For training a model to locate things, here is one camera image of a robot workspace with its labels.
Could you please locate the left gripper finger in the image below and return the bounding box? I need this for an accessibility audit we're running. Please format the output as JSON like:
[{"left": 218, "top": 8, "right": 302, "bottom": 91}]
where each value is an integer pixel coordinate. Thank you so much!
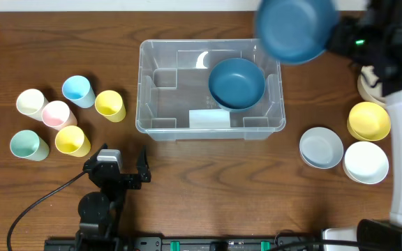
[
  {"left": 86, "top": 144, "right": 107, "bottom": 166},
  {"left": 136, "top": 146, "right": 151, "bottom": 183}
]

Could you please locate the large beige bowl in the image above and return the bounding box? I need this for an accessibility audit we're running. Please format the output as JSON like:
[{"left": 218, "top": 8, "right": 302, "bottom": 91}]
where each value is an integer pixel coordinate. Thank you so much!
[{"left": 357, "top": 66, "right": 385, "bottom": 108}]

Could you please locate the dark blue bowl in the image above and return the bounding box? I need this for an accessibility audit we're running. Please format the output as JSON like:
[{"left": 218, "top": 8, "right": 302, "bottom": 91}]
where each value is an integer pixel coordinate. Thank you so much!
[
  {"left": 255, "top": 0, "right": 339, "bottom": 65},
  {"left": 208, "top": 58, "right": 266, "bottom": 112}
]

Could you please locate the small yellow bowl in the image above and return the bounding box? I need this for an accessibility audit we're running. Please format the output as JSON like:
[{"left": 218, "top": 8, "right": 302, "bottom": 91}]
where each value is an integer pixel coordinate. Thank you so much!
[{"left": 347, "top": 102, "right": 391, "bottom": 142}]

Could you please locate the small grey-blue bowl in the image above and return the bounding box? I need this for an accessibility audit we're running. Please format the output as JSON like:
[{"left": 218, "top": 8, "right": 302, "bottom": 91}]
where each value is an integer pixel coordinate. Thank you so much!
[{"left": 299, "top": 127, "right": 344, "bottom": 169}]

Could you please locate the small white bowl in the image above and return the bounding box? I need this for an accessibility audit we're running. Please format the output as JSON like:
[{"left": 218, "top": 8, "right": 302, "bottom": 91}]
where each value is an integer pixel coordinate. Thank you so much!
[{"left": 343, "top": 142, "right": 389, "bottom": 185}]

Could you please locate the dark blue bowl front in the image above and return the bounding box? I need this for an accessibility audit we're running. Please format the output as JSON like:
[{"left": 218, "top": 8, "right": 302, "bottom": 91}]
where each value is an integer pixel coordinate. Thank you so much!
[{"left": 208, "top": 58, "right": 266, "bottom": 112}]

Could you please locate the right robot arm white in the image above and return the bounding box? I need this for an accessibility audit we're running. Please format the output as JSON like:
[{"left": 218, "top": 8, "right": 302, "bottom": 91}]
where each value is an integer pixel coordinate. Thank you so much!
[{"left": 319, "top": 1, "right": 402, "bottom": 250}]

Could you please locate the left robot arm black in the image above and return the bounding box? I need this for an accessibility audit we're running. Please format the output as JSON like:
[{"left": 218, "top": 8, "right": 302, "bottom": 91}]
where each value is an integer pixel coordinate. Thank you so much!
[{"left": 77, "top": 144, "right": 151, "bottom": 250}]

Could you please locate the white label in container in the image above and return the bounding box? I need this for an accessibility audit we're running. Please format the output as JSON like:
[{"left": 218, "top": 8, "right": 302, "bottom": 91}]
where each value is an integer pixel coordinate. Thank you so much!
[{"left": 189, "top": 109, "right": 230, "bottom": 129}]

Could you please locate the yellow cup front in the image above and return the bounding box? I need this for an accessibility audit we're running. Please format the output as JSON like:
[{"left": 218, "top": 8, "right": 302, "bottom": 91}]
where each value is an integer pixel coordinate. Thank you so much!
[{"left": 54, "top": 125, "right": 91, "bottom": 157}]

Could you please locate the yellow cup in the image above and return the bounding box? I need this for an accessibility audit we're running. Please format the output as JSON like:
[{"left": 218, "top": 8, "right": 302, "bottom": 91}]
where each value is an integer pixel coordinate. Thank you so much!
[
  {"left": 54, "top": 125, "right": 91, "bottom": 157},
  {"left": 95, "top": 90, "right": 126, "bottom": 123}
]

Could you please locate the yellow cup right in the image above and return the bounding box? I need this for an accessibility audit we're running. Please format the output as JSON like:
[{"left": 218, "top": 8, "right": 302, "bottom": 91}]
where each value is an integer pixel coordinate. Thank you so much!
[{"left": 95, "top": 90, "right": 126, "bottom": 123}]

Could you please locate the pink cup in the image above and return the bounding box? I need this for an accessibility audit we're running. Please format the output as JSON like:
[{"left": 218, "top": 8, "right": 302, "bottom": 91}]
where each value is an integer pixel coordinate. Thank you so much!
[{"left": 41, "top": 100, "right": 77, "bottom": 130}]

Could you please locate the mint green cup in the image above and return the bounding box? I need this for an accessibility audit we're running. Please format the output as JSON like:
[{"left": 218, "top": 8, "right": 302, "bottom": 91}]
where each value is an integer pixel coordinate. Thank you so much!
[{"left": 10, "top": 130, "right": 50, "bottom": 161}]

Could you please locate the light blue cup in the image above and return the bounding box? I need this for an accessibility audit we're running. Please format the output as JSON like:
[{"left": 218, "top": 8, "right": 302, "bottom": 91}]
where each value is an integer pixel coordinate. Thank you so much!
[{"left": 61, "top": 75, "right": 96, "bottom": 108}]

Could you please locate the cream white cup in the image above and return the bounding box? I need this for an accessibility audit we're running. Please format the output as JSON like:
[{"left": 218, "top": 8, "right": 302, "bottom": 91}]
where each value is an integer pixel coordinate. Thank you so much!
[{"left": 16, "top": 89, "right": 49, "bottom": 121}]

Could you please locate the left black cable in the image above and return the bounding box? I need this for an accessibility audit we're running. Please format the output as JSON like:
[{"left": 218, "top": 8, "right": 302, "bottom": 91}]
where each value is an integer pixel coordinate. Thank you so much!
[{"left": 6, "top": 170, "right": 87, "bottom": 251}]

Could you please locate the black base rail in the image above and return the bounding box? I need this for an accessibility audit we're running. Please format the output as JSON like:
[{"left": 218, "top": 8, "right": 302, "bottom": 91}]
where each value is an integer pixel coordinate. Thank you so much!
[{"left": 43, "top": 235, "right": 396, "bottom": 251}]

